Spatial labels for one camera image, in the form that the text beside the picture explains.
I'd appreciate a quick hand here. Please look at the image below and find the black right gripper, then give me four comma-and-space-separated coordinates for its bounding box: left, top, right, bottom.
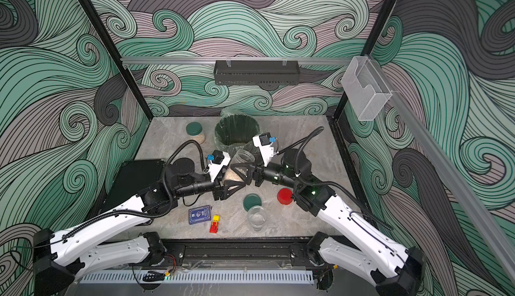
235, 152, 303, 191

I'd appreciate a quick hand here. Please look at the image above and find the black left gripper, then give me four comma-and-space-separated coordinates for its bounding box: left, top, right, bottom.
172, 164, 244, 202

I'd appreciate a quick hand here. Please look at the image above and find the red-lidded oatmeal jar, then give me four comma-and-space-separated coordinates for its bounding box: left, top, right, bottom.
223, 149, 255, 186

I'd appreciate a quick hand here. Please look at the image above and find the green jar lid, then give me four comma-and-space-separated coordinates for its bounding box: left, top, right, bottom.
243, 194, 262, 212

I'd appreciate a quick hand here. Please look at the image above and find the glass oatmeal jar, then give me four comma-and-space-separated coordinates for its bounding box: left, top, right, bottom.
247, 206, 268, 232

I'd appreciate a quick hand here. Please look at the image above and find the black bin with green liner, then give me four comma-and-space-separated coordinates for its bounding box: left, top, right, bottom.
214, 108, 262, 157

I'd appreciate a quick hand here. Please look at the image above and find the red jar lid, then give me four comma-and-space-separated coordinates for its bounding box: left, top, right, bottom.
276, 188, 293, 205

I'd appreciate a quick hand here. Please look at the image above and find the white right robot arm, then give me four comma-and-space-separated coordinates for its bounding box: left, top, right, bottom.
231, 149, 426, 295

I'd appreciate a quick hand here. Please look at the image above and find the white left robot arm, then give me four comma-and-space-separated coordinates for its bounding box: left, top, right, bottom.
32, 151, 231, 295

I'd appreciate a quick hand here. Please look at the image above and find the green-lidded oatmeal jar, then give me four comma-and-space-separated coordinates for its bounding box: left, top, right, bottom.
186, 122, 205, 144

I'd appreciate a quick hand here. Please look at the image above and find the blue card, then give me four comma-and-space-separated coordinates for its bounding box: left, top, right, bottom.
188, 205, 212, 225

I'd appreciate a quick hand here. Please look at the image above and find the red yellow toy block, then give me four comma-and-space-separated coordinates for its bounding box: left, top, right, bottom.
209, 215, 220, 234

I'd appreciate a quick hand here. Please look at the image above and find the black flat tray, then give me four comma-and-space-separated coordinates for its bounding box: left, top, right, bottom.
101, 159, 164, 213

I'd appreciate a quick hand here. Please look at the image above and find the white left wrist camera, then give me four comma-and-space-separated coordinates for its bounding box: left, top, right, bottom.
207, 150, 231, 182

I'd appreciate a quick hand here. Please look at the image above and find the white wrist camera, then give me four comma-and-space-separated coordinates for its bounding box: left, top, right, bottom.
252, 132, 278, 167
207, 150, 231, 182

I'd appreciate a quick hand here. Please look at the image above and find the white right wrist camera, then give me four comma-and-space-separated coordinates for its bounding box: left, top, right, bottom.
252, 132, 278, 167

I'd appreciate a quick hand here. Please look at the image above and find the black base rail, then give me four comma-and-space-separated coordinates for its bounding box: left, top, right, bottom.
162, 236, 313, 267

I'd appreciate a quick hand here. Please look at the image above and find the black wall shelf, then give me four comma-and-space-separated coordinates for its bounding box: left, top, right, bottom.
213, 60, 300, 88

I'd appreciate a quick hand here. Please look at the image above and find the clear acrylic wall holder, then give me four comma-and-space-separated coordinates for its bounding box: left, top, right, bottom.
341, 56, 392, 121

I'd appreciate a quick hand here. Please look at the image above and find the aluminium wall rail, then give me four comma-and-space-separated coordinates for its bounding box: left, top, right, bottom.
120, 56, 355, 67

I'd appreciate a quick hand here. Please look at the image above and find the white slotted cable duct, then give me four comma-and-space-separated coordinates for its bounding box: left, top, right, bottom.
80, 270, 315, 285

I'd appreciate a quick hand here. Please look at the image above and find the black corner frame post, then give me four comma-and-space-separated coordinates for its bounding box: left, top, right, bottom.
77, 0, 154, 122

